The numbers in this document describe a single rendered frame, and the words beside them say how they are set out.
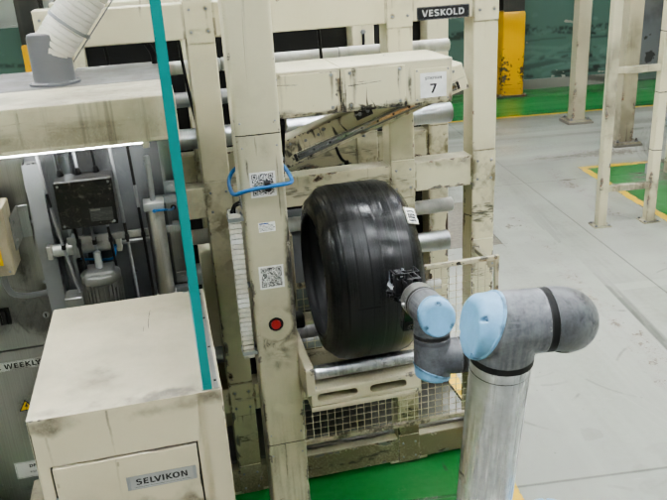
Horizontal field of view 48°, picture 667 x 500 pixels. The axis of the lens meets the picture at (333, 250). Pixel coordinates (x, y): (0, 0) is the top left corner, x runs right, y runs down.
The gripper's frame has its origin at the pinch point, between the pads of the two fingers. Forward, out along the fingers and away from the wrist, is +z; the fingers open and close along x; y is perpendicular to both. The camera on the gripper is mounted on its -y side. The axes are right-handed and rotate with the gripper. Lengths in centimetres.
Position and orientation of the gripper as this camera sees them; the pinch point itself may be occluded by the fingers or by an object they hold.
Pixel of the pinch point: (393, 284)
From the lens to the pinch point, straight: 216.5
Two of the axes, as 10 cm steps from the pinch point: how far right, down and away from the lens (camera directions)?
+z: -2.2, -2.4, 9.4
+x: -9.7, 1.4, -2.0
